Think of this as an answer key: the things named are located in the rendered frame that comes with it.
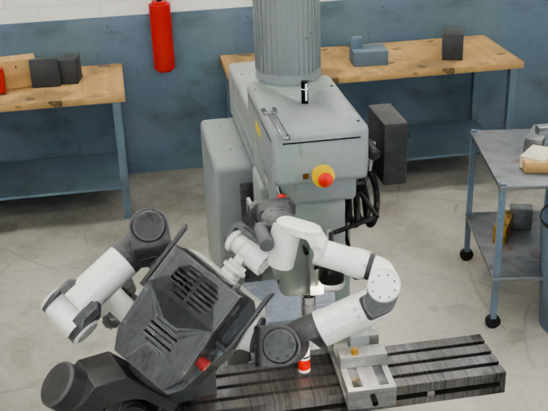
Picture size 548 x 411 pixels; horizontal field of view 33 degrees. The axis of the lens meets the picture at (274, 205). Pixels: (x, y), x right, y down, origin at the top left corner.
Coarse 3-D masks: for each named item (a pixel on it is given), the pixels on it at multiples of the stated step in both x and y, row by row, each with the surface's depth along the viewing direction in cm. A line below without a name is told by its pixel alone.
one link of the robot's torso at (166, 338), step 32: (160, 256) 225; (192, 256) 220; (160, 288) 215; (192, 288) 213; (224, 288) 212; (128, 320) 218; (160, 320) 215; (192, 320) 212; (224, 320) 213; (256, 320) 225; (128, 352) 218; (160, 352) 216; (192, 352) 213; (224, 352) 219; (160, 384) 216; (192, 384) 226
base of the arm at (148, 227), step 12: (132, 216) 229; (144, 216) 228; (156, 216) 229; (132, 228) 228; (144, 228) 228; (156, 228) 228; (168, 228) 229; (132, 240) 227; (144, 240) 227; (156, 240) 227; (168, 240) 228; (144, 252) 227; (156, 252) 228; (144, 264) 235
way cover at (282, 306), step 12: (252, 288) 326; (264, 288) 327; (276, 288) 327; (276, 300) 327; (288, 300) 328; (300, 300) 328; (324, 300) 329; (276, 312) 327; (288, 312) 327; (300, 312) 328; (276, 324) 326; (312, 348) 325; (324, 348) 325; (252, 360) 320
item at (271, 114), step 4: (264, 108) 257; (272, 108) 256; (264, 112) 254; (268, 112) 254; (272, 112) 254; (276, 112) 254; (268, 116) 252; (272, 116) 251; (276, 116) 251; (272, 120) 248; (276, 120) 248; (276, 124) 245; (280, 124) 245; (276, 128) 243; (280, 128) 242; (284, 128) 242; (280, 132) 240; (284, 132) 239; (284, 136) 237; (288, 136) 237
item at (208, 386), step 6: (210, 378) 292; (204, 384) 292; (210, 384) 292; (192, 390) 291; (198, 390) 292; (204, 390) 292; (210, 390) 293; (216, 390) 294; (174, 396) 289; (180, 396) 290; (186, 396) 291; (192, 396) 292; (198, 396) 293; (204, 396) 293; (180, 402) 291
